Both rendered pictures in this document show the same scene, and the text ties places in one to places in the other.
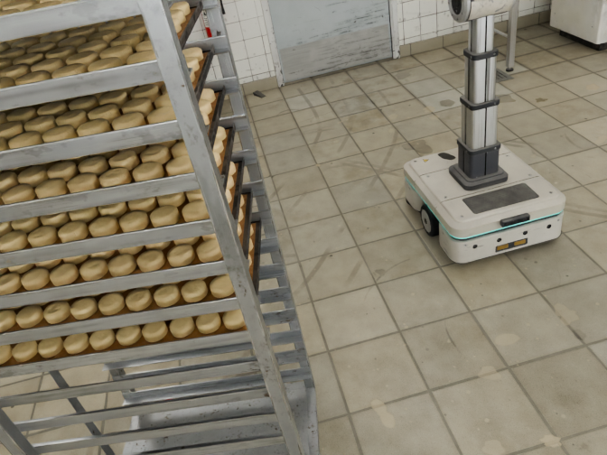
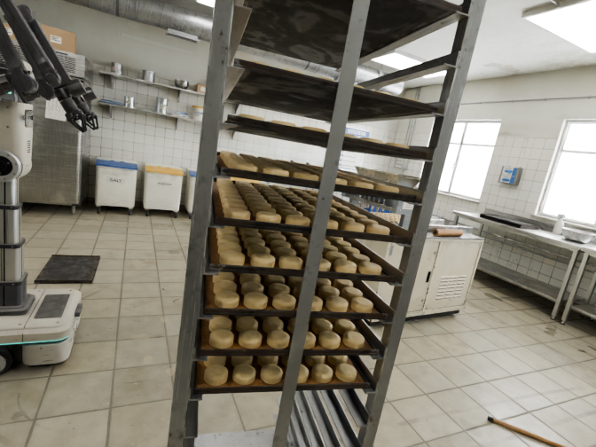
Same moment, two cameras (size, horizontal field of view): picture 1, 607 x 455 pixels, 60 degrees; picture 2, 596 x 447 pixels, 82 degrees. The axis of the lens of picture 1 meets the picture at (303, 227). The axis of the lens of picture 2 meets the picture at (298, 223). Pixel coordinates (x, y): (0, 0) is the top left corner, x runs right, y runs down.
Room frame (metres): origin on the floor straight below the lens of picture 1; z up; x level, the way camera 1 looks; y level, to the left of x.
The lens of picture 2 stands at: (1.29, 1.32, 1.38)
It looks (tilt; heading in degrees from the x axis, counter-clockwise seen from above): 12 degrees down; 248
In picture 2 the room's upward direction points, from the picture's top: 10 degrees clockwise
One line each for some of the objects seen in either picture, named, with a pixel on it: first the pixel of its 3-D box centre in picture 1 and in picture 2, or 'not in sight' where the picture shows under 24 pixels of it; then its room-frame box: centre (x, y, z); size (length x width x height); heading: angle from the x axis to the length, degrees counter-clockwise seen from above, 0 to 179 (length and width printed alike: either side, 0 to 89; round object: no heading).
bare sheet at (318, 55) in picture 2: not in sight; (313, 27); (0.98, 0.42, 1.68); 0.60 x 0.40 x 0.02; 85
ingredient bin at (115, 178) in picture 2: not in sight; (115, 185); (2.01, -4.49, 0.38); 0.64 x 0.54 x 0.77; 97
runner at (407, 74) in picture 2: not in sight; (374, 82); (0.78, 0.43, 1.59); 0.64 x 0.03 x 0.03; 85
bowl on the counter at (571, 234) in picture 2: not in sight; (576, 236); (-3.21, -1.24, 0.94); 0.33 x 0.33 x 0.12
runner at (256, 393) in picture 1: (144, 404); (316, 368); (0.78, 0.43, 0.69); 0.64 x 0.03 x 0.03; 85
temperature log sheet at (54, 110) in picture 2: not in sight; (56, 106); (2.64, -3.88, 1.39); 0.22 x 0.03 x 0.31; 5
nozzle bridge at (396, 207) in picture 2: not in sight; (379, 206); (-0.48, -1.27, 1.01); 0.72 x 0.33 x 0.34; 100
